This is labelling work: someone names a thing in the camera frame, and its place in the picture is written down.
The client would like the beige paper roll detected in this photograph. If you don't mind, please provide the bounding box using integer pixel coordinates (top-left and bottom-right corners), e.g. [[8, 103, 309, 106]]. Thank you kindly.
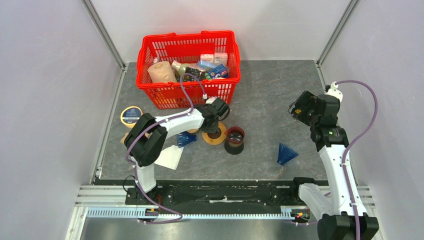
[[147, 61, 177, 84]]

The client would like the wooden dripper holder ring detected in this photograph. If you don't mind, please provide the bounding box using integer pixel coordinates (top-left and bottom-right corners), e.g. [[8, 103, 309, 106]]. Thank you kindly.
[[201, 121, 228, 146]]

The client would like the blue ribbed dripper cone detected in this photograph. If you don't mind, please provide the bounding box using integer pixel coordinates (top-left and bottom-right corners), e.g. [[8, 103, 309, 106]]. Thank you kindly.
[[176, 131, 198, 148], [276, 143, 299, 166]]

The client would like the white pink small box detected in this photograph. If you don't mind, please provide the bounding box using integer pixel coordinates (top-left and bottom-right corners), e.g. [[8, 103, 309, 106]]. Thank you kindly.
[[200, 53, 215, 64]]

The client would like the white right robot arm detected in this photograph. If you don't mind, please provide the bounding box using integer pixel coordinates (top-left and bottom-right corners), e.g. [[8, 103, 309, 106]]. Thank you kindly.
[[288, 90, 380, 240]]

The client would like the white paper coffee filter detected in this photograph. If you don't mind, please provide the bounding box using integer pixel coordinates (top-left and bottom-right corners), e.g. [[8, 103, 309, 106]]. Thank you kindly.
[[154, 145, 184, 170]]

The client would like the red plastic shopping basket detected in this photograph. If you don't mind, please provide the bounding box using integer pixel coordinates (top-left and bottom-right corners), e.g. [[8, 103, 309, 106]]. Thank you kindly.
[[135, 30, 241, 109]]

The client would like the green glass bottle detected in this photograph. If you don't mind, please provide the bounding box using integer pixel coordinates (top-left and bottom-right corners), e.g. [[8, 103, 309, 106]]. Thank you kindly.
[[171, 60, 198, 76]]

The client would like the brown cardboard piece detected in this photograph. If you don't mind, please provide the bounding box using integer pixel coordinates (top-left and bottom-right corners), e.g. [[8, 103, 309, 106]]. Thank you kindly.
[[120, 132, 129, 144]]

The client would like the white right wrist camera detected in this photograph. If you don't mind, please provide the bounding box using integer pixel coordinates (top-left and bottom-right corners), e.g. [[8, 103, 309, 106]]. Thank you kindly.
[[324, 82, 343, 102]]

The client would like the blue toothpaste box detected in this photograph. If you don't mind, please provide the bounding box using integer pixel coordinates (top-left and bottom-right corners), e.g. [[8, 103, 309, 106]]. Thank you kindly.
[[208, 64, 229, 79]]

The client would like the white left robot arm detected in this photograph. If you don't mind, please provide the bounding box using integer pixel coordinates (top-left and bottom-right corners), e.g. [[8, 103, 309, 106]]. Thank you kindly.
[[123, 97, 230, 204]]

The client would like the white red carton box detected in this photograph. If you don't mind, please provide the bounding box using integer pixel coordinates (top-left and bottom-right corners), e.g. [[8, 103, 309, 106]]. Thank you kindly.
[[213, 52, 228, 66]]

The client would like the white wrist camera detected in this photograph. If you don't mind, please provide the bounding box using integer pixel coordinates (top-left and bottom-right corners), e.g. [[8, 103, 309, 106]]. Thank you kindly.
[[202, 94, 217, 104], [324, 82, 343, 102]]

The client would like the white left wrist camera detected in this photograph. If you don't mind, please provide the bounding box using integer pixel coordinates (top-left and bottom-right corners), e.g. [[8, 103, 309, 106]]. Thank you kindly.
[[202, 94, 217, 104]]

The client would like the slotted aluminium cable rail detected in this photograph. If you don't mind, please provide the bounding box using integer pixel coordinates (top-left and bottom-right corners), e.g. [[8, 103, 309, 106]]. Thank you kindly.
[[86, 206, 302, 221]]

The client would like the light blue small box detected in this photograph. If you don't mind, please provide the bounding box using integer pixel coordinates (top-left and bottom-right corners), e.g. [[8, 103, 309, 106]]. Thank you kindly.
[[196, 60, 217, 72]]

